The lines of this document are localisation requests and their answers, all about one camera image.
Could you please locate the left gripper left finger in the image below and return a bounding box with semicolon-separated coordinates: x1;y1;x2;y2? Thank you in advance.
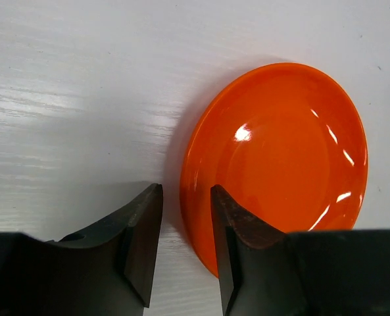
0;184;163;315

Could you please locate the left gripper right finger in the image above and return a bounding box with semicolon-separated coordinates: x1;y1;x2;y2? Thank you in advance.
210;185;390;315

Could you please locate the orange plate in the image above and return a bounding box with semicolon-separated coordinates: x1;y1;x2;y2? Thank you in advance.
180;63;368;275

